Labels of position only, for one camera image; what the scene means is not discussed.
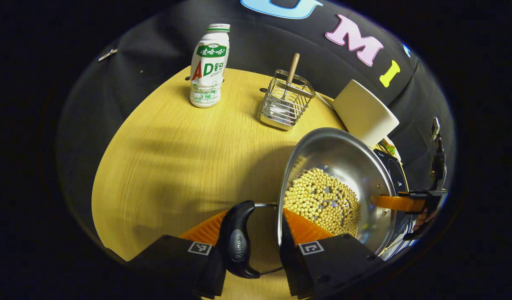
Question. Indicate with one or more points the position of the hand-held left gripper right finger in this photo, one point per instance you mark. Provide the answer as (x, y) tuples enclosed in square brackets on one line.
[(291, 266)]

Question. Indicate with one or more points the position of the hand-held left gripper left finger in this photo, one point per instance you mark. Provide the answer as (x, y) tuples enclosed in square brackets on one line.
[(214, 271)]

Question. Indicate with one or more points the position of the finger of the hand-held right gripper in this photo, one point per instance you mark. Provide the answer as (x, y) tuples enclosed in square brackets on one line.
[(393, 203)]

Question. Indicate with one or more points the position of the black induction cooktop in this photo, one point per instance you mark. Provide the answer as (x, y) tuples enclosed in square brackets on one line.
[(395, 171)]

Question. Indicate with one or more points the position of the striped garment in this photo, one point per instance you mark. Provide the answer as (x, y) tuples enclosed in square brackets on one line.
[(400, 249)]

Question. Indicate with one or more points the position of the sandwich with lettuce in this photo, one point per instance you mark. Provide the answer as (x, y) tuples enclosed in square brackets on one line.
[(389, 148)]

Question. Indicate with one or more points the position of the pile of soybeans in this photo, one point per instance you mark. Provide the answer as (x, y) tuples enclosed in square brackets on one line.
[(322, 200)]

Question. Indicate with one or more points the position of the white toaster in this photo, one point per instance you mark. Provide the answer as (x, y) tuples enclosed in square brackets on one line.
[(364, 112)]

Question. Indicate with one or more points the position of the white drink bottle green label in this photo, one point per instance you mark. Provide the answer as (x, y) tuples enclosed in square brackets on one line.
[(208, 83)]

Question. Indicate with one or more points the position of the black backdrop cloth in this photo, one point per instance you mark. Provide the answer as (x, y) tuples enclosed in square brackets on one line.
[(156, 41)]

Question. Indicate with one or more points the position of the silver metal clip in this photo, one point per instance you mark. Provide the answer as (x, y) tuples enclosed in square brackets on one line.
[(108, 54)]

